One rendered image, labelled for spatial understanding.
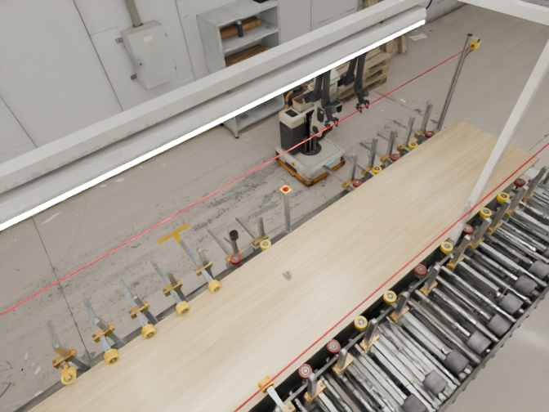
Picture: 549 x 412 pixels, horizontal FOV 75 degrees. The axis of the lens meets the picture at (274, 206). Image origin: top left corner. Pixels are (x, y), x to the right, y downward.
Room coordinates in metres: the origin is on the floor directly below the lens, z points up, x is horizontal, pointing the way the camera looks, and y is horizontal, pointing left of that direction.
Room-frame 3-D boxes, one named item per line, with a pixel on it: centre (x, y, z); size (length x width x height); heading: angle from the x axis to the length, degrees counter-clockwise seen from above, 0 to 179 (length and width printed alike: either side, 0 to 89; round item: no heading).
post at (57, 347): (0.89, 1.37, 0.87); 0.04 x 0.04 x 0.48; 33
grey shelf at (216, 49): (4.55, 0.19, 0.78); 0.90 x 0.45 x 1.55; 123
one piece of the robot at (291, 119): (3.49, -0.46, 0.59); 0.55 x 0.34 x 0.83; 123
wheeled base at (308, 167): (3.42, -0.51, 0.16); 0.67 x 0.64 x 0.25; 33
